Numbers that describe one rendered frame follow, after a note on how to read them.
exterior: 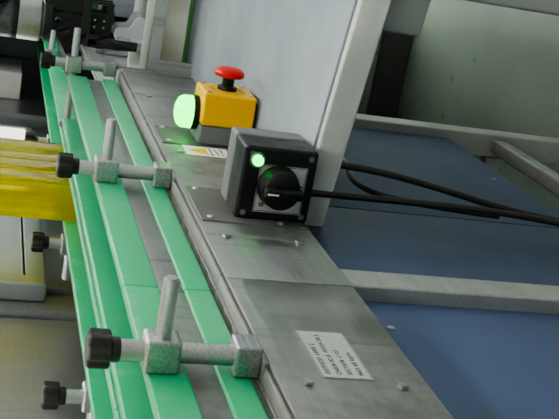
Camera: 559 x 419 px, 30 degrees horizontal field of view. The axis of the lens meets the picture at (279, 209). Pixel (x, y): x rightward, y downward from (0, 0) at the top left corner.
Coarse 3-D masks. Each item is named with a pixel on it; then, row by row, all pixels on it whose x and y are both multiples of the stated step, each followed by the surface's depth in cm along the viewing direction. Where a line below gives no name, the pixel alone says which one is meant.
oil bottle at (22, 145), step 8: (0, 144) 166; (8, 144) 166; (16, 144) 167; (24, 144) 168; (32, 144) 169; (40, 144) 169; (48, 144) 170; (56, 144) 171; (48, 152) 167; (56, 152) 167
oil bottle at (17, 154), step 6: (0, 150) 162; (6, 150) 163; (12, 150) 163; (18, 150) 164; (24, 150) 165; (0, 156) 160; (6, 156) 160; (12, 156) 160; (18, 156) 161; (24, 156) 161; (30, 156) 162; (36, 156) 163; (42, 156) 163; (48, 156) 164; (54, 156) 164
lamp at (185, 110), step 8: (184, 96) 136; (192, 96) 136; (176, 104) 136; (184, 104) 135; (192, 104) 135; (176, 112) 136; (184, 112) 135; (192, 112) 135; (176, 120) 136; (184, 120) 135; (192, 120) 136; (192, 128) 137
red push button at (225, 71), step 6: (222, 66) 137; (228, 66) 137; (216, 72) 136; (222, 72) 135; (228, 72) 135; (234, 72) 135; (240, 72) 136; (222, 78) 137; (228, 78) 135; (234, 78) 135; (240, 78) 136; (222, 84) 137; (228, 84) 136
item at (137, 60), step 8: (136, 0) 192; (144, 0) 192; (152, 0) 177; (136, 8) 193; (144, 8) 193; (152, 8) 177; (144, 16) 193; (152, 16) 178; (152, 24) 179; (144, 32) 178; (144, 40) 179; (144, 48) 179; (128, 56) 195; (136, 56) 195; (144, 56) 179; (128, 64) 195; (136, 64) 195; (144, 64) 180
